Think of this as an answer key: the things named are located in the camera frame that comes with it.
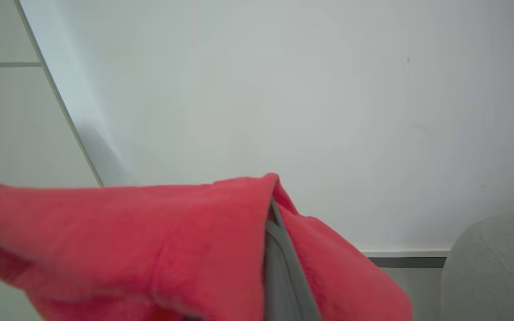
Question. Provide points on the red fleece garment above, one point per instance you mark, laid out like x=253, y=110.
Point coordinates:
x=141, y=240

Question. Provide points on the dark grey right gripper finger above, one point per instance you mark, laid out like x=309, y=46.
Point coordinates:
x=283, y=276

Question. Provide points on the light grey sofa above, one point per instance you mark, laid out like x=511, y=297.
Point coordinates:
x=497, y=272

